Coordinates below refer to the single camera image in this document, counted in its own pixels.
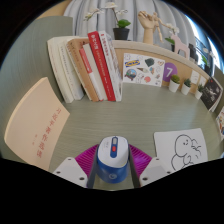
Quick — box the pink horse figure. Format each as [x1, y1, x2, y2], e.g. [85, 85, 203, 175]
[170, 34, 191, 60]

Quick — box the purple round number sign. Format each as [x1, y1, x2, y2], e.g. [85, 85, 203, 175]
[162, 62, 179, 84]

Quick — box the black-cover book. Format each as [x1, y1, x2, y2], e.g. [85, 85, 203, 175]
[199, 76, 224, 112]

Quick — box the beige booklet with red text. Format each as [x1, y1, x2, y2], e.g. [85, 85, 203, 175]
[3, 76, 71, 172]

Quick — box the white card with stickers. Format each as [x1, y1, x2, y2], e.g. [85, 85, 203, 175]
[122, 53, 166, 88]

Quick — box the blue and white computer mouse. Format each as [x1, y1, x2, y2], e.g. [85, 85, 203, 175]
[96, 135, 130, 184]

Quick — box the thin white red-spined book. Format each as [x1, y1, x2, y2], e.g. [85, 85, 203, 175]
[79, 43, 108, 102]

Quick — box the green desk partition panel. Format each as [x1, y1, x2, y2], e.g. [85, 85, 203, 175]
[0, 15, 74, 158]

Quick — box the tall red-spined book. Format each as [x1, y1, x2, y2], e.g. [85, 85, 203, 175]
[87, 30, 117, 102]

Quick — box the brown kraft-cover book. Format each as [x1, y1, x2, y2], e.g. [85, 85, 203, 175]
[65, 38, 100, 102]

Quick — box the white cartoon-print mouse pad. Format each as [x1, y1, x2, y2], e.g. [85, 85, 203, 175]
[153, 127, 209, 172]

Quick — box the white orchid behind pink horse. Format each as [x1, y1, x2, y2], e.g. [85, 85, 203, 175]
[164, 23, 181, 46]

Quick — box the white orchid in black pot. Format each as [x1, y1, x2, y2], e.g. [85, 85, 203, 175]
[83, 1, 132, 41]

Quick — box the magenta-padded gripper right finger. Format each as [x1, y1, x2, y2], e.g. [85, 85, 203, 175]
[127, 143, 178, 189]

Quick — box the white wall socket plate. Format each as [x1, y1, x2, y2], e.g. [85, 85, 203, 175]
[190, 69, 201, 85]

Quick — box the colourful sticker sheet card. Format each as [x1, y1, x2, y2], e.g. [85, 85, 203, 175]
[215, 105, 224, 141]

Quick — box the grey curtain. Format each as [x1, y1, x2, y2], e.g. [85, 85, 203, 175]
[63, 0, 198, 43]

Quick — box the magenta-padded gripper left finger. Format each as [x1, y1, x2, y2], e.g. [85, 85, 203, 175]
[52, 146, 100, 189]

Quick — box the thick white book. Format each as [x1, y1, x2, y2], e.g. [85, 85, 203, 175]
[46, 35, 85, 104]

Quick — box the small plant in white pot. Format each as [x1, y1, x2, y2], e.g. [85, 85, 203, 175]
[194, 83, 205, 100]
[168, 74, 181, 94]
[180, 78, 193, 96]

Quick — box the black horse figure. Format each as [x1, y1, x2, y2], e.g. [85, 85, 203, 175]
[188, 42, 199, 63]

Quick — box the wooden artist mannequin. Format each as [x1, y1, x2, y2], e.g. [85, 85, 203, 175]
[153, 12, 174, 38]

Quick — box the wooden hand model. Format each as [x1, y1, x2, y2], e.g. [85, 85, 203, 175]
[137, 10, 159, 45]

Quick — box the white orchid in dark pot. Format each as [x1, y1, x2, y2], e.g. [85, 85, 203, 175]
[199, 53, 214, 77]

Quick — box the wooden desk back shelf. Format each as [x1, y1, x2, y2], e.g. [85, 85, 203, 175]
[111, 39, 214, 88]

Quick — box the window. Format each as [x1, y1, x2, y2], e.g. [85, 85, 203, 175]
[186, 14, 221, 68]

